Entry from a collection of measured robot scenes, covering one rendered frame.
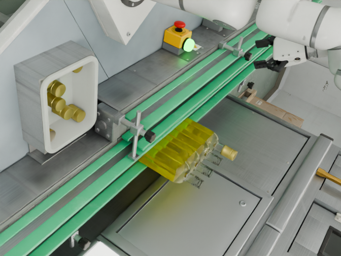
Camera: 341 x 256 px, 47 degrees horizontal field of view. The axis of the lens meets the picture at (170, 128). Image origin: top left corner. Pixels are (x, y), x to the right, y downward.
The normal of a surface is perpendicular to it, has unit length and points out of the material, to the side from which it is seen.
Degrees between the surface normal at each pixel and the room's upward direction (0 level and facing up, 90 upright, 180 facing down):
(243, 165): 91
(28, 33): 0
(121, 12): 5
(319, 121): 90
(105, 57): 0
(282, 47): 110
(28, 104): 90
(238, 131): 90
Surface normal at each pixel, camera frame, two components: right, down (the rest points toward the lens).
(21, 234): 0.14, -0.76
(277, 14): -0.49, 0.26
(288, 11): -0.39, 0.01
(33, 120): -0.56, 0.47
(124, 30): 0.84, 0.38
